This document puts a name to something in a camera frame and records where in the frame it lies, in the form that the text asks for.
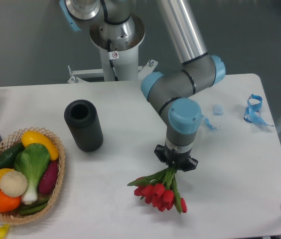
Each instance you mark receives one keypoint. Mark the small pale blue cap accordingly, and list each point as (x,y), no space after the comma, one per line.
(218,110)

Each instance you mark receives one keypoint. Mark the purple sweet potato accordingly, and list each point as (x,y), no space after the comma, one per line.
(48,181)

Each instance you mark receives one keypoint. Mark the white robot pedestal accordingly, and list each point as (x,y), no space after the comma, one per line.
(119,52)

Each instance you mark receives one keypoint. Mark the white garlic bulb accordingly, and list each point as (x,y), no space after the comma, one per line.
(13,184)

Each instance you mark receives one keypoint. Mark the red tulip bouquet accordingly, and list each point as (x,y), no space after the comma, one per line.
(160,190)

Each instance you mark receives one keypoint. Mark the small blue ribbon piece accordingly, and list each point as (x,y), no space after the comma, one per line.
(208,123)

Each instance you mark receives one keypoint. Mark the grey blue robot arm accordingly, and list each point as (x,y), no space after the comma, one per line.
(170,96)

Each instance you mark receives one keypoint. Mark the woven wicker basket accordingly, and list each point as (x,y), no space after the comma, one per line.
(14,218)

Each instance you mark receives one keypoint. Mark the black ribbed vase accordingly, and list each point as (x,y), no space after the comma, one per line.
(83,122)

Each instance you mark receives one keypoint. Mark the orange fruit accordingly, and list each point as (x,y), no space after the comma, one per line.
(8,203)

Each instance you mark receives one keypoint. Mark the green bean pods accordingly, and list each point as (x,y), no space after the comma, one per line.
(33,208)

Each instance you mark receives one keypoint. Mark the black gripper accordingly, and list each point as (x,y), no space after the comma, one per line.
(172,158)

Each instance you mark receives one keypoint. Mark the dark green cucumber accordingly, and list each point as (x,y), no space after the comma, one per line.
(8,156)

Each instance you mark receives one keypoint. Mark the green bok choy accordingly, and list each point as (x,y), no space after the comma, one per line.
(32,163)

